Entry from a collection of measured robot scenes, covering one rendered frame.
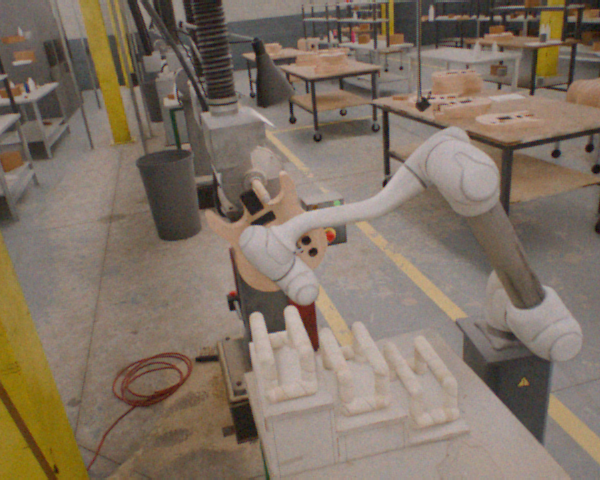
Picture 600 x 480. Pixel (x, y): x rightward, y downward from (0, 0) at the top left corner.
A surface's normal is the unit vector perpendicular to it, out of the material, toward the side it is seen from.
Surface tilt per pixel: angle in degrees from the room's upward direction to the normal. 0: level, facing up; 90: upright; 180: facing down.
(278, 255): 89
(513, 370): 90
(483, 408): 0
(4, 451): 90
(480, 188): 84
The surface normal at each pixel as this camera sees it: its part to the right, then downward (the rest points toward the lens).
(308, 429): 0.20, 0.39
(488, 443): -0.10, -0.91
